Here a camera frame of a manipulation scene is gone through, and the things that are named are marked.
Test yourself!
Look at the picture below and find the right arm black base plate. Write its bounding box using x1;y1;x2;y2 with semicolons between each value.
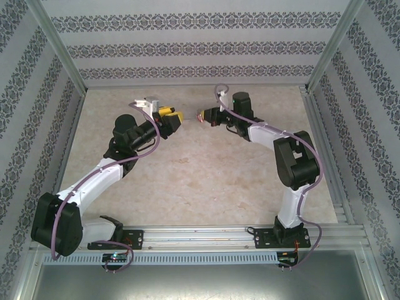
253;227;312;250

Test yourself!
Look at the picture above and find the aluminium mounting rail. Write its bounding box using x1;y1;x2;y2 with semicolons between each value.
31;223;368;251

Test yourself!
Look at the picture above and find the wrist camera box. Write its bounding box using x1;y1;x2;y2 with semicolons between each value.
217;89;231;112
134;96;160;121

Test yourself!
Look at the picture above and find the aluminium frame post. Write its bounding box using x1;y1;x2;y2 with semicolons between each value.
24;0;88;93
304;0;366;93

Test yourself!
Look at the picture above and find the grey metal sheet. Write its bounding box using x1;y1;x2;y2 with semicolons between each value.
17;249;387;300

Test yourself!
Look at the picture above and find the aluminium side rail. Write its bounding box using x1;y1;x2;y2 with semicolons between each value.
42;89;87;228
299;86;356;226

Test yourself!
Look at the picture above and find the slotted grey cable duct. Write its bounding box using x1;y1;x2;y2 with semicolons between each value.
42;252;279;265

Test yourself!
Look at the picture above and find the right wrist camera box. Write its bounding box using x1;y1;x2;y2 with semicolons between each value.
217;89;231;112

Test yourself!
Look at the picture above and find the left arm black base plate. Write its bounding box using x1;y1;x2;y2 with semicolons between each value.
87;229;144;251

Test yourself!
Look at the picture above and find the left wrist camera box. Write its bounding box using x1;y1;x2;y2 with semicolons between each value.
134;96;160;121

